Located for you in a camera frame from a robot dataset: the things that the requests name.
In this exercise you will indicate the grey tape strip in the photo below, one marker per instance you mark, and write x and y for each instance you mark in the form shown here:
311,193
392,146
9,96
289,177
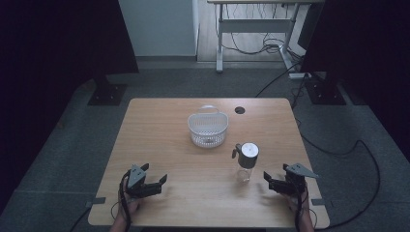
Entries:
96,202
318,202

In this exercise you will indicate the white metal frame desk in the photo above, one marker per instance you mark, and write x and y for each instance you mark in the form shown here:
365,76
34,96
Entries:
257,25

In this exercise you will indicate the dark curtain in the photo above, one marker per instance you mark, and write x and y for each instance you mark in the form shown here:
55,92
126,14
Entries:
58,48
367,48

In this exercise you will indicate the clear bottle with grey cap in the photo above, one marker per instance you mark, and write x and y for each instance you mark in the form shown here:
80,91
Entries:
247,158

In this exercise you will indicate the black stand base plate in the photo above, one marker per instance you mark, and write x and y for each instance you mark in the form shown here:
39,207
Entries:
325,92
107,94

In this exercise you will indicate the person's left hand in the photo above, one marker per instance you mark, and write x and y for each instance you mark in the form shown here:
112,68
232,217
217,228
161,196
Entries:
132,204

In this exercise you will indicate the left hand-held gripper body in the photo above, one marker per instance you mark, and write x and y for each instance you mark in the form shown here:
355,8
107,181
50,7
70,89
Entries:
135,177

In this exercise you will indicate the white power strip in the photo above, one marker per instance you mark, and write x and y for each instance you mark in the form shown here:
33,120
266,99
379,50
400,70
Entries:
299,75

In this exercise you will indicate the white perforated plastic basket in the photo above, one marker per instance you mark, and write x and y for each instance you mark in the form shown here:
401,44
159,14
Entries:
208,129

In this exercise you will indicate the person's right hand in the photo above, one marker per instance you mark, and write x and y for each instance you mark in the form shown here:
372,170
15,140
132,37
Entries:
301,203

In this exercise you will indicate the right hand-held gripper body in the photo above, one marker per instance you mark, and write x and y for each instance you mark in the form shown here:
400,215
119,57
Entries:
291,185

